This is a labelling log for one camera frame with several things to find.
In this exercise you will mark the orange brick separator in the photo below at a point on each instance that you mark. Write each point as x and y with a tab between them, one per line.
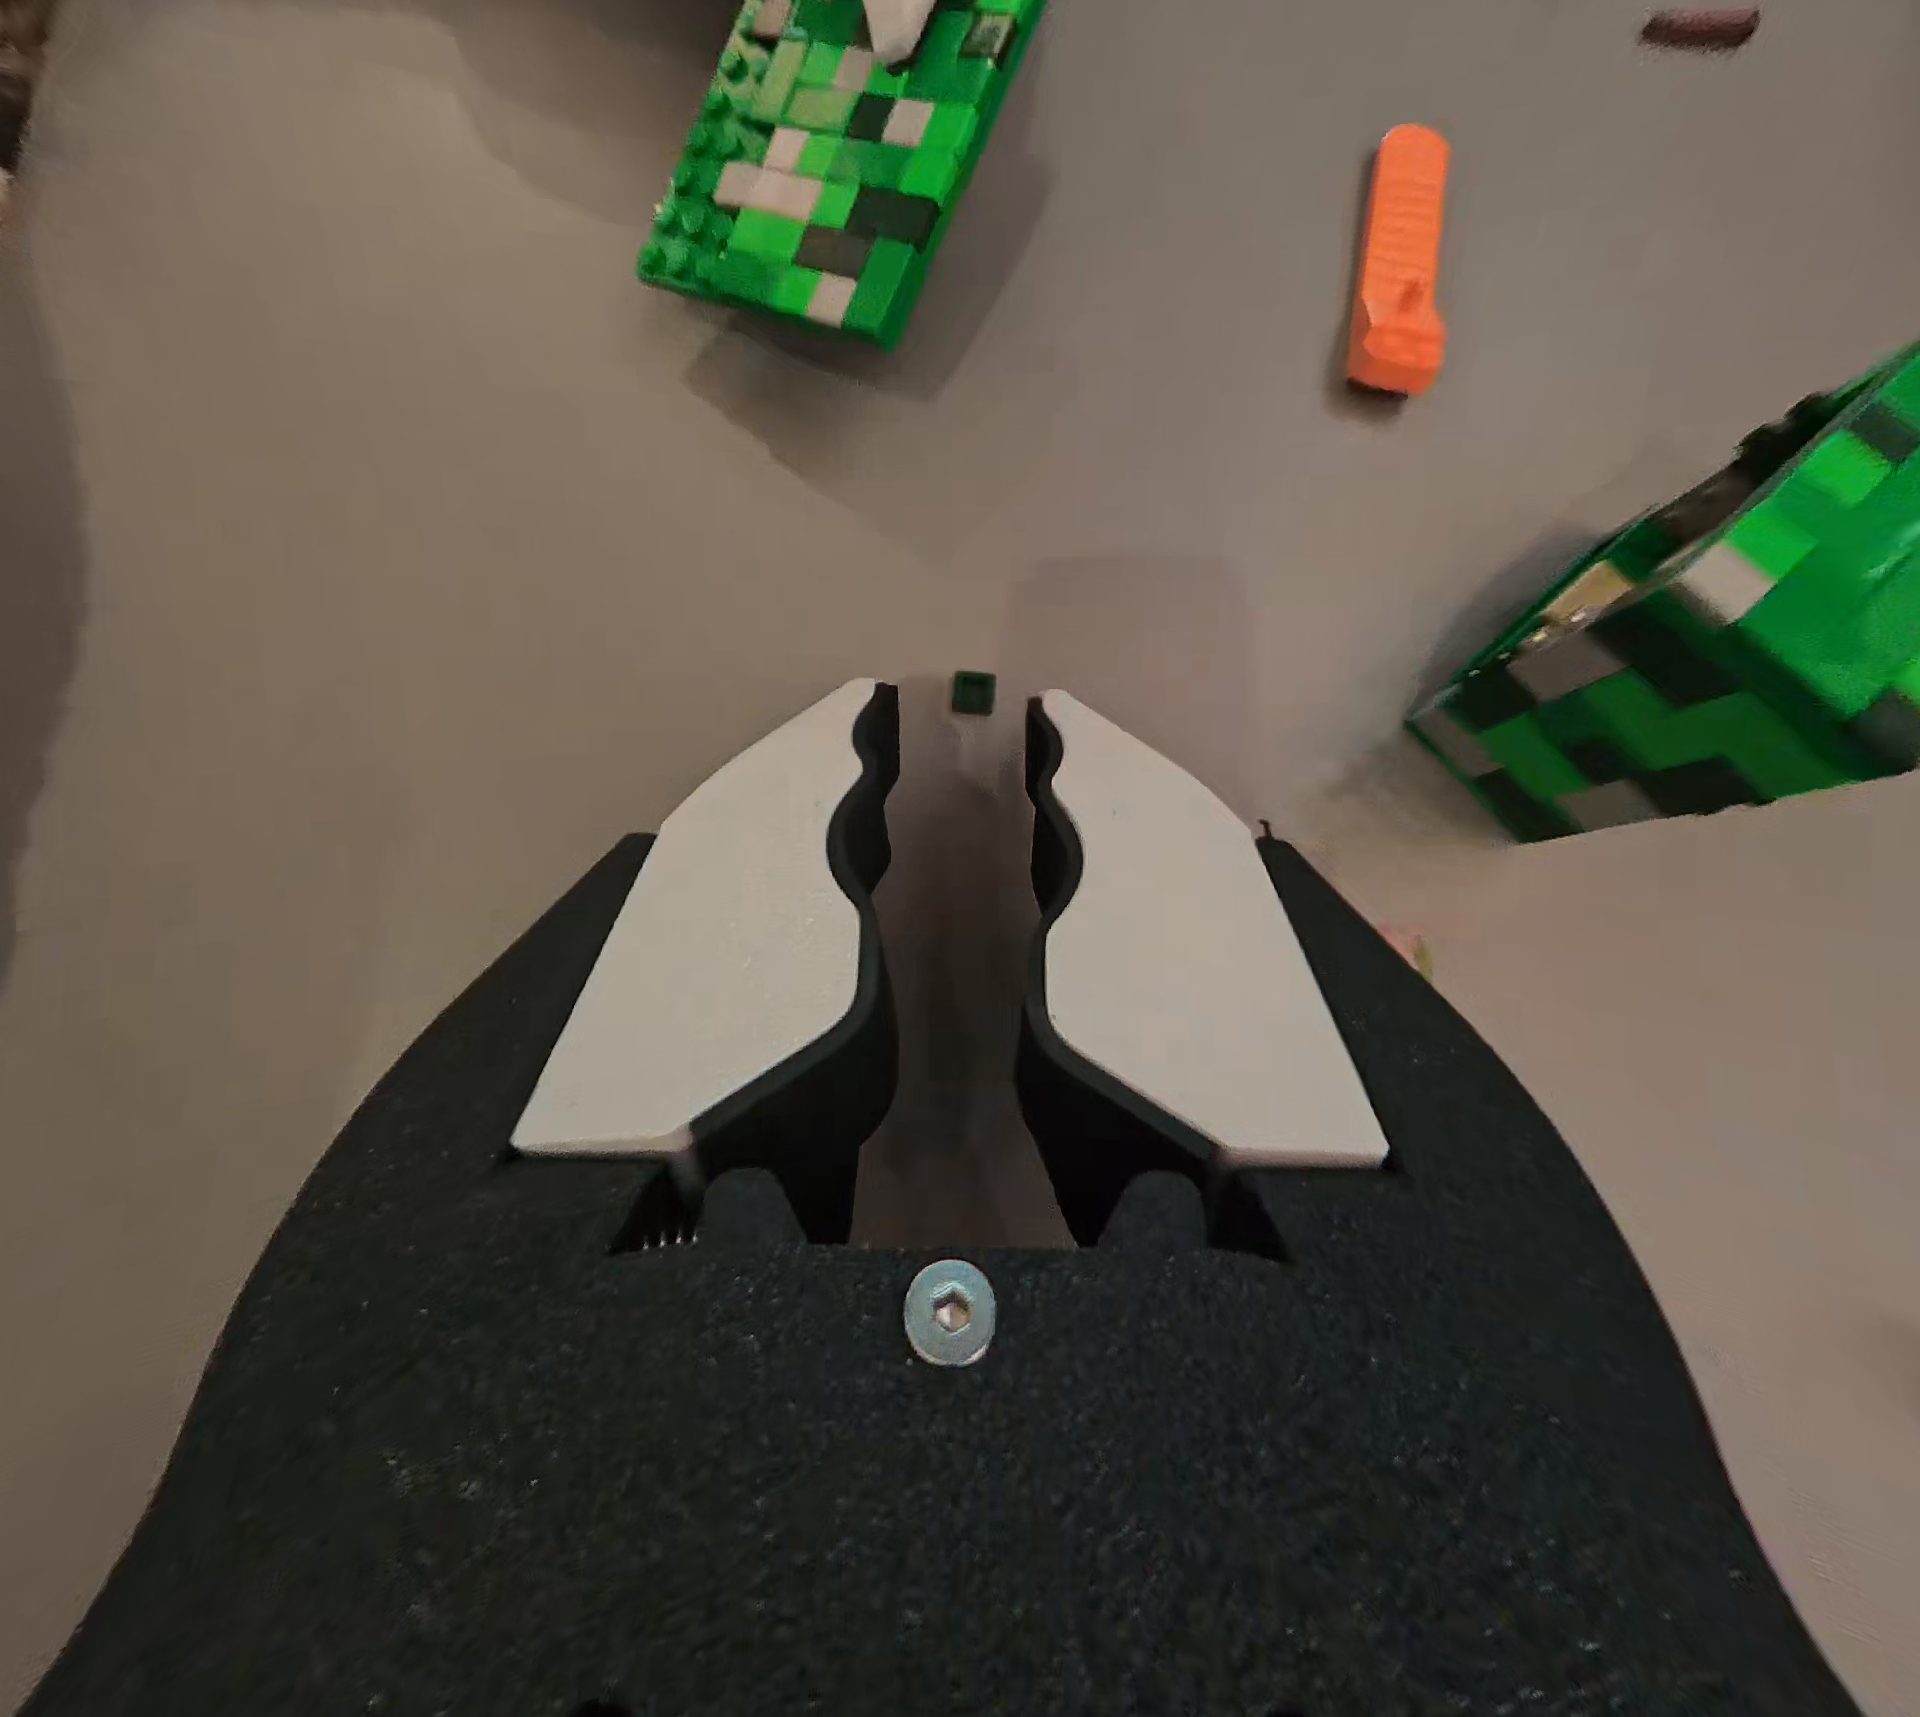
1402	246

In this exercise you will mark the tiny dark green lego piece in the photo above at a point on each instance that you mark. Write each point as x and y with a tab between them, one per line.
975	693

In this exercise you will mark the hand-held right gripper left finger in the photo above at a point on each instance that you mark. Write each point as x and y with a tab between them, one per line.
705	966

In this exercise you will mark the green mosaic lego panel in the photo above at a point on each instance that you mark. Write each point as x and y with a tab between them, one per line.
841	203

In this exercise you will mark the green hollow lego build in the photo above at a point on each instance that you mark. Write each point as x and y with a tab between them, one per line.
1725	652

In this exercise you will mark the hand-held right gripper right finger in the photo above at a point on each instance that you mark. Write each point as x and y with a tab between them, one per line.
1201	966

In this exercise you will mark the brown lego piece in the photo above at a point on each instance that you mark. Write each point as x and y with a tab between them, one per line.
1698	27

